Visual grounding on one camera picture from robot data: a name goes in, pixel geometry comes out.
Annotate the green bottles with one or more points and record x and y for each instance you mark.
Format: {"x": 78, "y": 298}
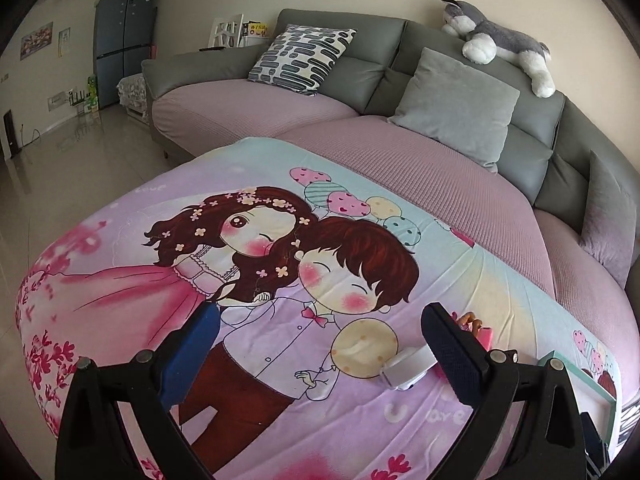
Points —
{"x": 93, "y": 95}

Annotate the black remote control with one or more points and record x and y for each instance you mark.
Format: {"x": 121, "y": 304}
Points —
{"x": 212, "y": 49}

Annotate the floral covered stool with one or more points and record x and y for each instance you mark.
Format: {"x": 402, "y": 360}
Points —
{"x": 132, "y": 92}

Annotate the green framed box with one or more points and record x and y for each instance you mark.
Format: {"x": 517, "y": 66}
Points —
{"x": 595, "y": 385}

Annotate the white rack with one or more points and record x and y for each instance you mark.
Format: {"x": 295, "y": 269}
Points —
{"x": 225, "y": 32}

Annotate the white wall panel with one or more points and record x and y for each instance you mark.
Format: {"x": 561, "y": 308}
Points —
{"x": 57, "y": 100}

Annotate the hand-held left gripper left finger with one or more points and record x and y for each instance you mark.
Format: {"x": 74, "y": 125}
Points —
{"x": 192, "y": 355}

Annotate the pink sofa cover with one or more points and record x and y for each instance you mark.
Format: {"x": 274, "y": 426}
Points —
{"x": 400, "y": 160}

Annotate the wall picture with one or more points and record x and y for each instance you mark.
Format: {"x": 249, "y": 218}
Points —
{"x": 36, "y": 40}

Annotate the grey purple pillow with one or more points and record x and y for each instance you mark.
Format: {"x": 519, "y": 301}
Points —
{"x": 612, "y": 220}

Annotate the white cup with cream lid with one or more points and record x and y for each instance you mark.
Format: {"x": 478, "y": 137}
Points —
{"x": 407, "y": 367}

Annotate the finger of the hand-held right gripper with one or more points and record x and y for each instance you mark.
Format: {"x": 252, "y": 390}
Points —
{"x": 595, "y": 440}

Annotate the black white striped item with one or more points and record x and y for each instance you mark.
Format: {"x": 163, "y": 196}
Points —
{"x": 630, "y": 422}

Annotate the pink comb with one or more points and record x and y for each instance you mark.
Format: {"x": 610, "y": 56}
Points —
{"x": 485, "y": 339}

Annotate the printed cartoon blanket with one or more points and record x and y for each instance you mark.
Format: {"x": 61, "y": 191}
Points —
{"x": 280, "y": 410}

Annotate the blue grey refrigerator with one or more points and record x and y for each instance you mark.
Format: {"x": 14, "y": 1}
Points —
{"x": 125, "y": 45}

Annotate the yellow book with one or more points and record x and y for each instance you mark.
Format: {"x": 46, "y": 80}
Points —
{"x": 255, "y": 30}

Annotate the blue white patterned pillow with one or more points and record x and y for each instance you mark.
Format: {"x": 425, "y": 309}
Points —
{"x": 302, "y": 57}

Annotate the grey white plush dog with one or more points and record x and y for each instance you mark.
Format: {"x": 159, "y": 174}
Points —
{"x": 505, "y": 42}

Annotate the yellow wall paper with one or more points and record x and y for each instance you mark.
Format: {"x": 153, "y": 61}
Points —
{"x": 64, "y": 41}

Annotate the black upright device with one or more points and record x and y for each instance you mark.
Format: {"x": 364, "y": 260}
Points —
{"x": 9, "y": 135}

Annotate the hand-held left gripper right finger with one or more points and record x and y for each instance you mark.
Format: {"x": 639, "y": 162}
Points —
{"x": 457, "y": 355}

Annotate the grey sofa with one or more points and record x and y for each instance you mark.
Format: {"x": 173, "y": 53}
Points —
{"x": 360, "y": 67}

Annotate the light grey square pillow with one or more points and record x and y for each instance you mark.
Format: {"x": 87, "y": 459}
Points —
{"x": 455, "y": 105}

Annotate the pink doll toy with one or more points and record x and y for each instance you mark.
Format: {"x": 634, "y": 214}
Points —
{"x": 467, "y": 321}

